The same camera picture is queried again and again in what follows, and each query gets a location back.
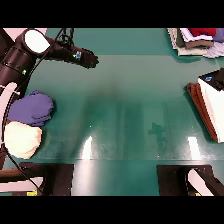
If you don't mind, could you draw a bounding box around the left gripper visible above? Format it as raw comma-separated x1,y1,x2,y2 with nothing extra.
79,48,100,70

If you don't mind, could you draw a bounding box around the purple garment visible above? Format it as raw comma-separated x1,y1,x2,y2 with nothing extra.
7,89,55,128

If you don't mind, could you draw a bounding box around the cream garment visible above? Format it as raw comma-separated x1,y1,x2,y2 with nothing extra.
3,120,44,160

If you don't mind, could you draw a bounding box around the pale grey garment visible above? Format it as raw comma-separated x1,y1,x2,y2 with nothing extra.
167,27,224,59

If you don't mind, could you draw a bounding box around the brown garment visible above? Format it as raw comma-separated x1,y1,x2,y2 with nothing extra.
184,39,215,50

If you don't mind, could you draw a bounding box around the red garment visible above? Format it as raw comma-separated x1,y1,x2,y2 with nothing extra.
189,27,217,38

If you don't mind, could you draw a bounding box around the lilac garment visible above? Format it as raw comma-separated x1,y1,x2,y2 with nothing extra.
213,27,224,43

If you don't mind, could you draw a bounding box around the white folded garment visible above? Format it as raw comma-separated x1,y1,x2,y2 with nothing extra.
198,77,224,144

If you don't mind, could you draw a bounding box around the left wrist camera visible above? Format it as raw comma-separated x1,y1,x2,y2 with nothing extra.
58,27,75,48

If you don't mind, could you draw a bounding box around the black cable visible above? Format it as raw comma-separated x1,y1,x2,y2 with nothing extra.
0,27,66,197

